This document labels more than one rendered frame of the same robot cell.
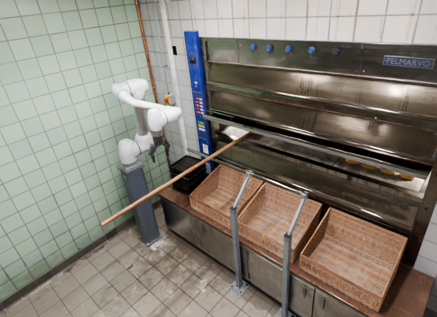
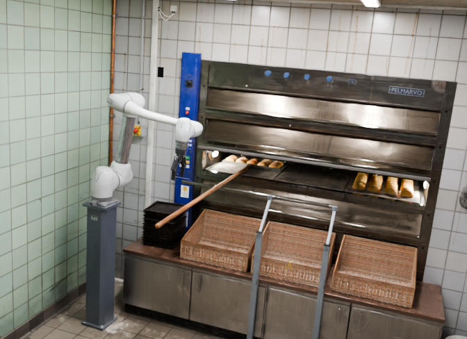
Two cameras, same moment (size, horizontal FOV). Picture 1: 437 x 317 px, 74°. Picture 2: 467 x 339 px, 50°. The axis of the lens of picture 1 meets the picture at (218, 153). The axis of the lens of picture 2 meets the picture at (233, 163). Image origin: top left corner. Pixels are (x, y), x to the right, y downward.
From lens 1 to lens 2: 204 cm
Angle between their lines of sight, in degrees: 30
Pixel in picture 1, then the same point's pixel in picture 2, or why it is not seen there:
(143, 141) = (124, 171)
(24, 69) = (11, 60)
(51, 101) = (23, 105)
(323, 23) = (341, 58)
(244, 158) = (240, 196)
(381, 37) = (387, 71)
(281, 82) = (297, 108)
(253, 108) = (260, 135)
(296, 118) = (310, 143)
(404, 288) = (422, 293)
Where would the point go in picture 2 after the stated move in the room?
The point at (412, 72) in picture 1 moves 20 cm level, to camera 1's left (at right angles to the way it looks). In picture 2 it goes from (410, 98) to (389, 98)
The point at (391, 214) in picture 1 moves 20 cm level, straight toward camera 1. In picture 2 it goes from (402, 228) to (404, 237)
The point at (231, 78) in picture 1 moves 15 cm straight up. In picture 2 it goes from (237, 104) to (238, 85)
